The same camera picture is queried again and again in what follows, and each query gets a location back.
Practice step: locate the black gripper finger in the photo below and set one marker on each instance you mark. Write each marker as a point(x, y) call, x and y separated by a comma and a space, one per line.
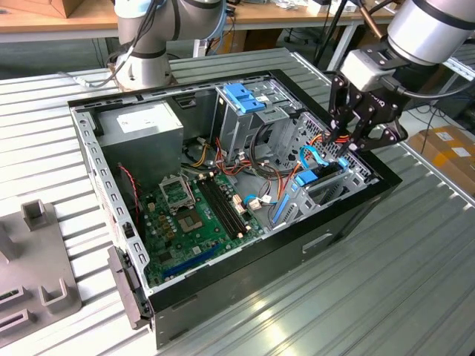
point(337, 107)
point(389, 137)

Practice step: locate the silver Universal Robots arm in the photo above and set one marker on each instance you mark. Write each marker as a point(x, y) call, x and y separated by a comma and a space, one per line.
point(426, 29)

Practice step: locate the grey metal disk bay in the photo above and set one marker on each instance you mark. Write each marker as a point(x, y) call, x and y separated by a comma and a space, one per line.
point(300, 202)

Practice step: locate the labelled cardboard box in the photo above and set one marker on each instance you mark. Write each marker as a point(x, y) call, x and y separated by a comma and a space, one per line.
point(423, 142)

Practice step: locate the black tripod stand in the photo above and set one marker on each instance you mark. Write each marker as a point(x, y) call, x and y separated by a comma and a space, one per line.
point(327, 39)

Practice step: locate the blue plastic drive latch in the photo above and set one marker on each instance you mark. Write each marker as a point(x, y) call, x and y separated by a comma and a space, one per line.
point(241, 98)

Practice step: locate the grey metal drive cage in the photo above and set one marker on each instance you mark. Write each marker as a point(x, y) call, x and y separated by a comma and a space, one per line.
point(234, 130)

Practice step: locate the small plain cardboard box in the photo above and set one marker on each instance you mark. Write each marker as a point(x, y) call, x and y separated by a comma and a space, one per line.
point(237, 41)

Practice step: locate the black RAM slot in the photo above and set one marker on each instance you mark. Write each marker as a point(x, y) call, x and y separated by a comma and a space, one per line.
point(215, 207)
point(224, 207)
point(220, 207)
point(228, 207)

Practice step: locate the black open PC case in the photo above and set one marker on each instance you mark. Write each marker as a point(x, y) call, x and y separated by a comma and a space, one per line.
point(259, 267)

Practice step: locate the CPU socket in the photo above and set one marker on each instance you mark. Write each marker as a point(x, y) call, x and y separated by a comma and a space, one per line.
point(190, 221)

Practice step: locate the green motherboard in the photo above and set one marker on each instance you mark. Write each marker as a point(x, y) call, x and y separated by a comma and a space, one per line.
point(193, 244)

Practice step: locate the grey power supply box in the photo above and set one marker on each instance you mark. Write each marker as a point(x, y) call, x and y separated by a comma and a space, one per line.
point(141, 148)

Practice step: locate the blue expansion slot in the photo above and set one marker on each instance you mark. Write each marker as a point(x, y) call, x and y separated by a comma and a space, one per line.
point(191, 261)

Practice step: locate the grey case front panel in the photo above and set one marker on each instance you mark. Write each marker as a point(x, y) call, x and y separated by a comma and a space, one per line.
point(126, 289)

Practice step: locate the brown wooden box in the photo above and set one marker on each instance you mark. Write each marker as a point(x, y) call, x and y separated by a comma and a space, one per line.
point(70, 7)

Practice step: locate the long wooden desk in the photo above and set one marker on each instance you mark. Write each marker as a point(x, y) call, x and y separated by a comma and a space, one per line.
point(44, 22)

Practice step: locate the grey parts rack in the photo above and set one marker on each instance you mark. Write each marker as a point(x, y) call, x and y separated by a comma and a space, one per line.
point(33, 259)

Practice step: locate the green RAM stick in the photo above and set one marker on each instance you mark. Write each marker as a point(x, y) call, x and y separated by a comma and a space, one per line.
point(7, 295)

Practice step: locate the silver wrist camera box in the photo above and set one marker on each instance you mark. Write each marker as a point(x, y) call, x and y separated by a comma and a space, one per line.
point(361, 72)

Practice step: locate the aluminium slat frame table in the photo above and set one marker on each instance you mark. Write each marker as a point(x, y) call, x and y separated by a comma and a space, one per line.
point(464, 65)

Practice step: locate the brown square base plate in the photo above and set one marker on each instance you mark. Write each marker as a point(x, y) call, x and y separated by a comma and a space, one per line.
point(113, 76)

